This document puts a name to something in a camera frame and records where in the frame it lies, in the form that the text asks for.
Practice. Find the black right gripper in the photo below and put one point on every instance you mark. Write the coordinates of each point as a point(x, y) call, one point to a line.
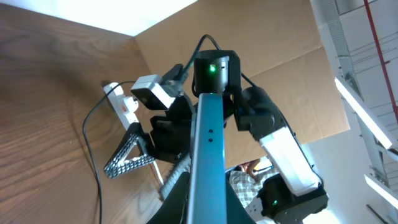
point(171, 136)

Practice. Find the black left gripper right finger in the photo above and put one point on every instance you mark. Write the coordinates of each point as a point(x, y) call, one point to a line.
point(236, 213)

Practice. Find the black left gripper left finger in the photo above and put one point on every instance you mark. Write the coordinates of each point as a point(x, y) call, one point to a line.
point(172, 210)

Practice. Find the blue Galaxy smartphone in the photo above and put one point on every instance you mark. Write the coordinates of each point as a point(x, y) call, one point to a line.
point(207, 194)

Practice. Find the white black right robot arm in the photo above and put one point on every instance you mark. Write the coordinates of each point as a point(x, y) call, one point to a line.
point(288, 197)

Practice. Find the person in checked shirt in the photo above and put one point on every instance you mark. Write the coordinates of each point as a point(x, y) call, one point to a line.
point(247, 179)

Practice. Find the white power strip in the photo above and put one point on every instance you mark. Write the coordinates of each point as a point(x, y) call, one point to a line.
point(124, 106)

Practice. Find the brown cardboard panel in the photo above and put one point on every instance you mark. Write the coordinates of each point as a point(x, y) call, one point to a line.
point(280, 50)

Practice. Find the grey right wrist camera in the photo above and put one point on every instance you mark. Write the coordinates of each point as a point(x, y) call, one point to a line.
point(148, 91)

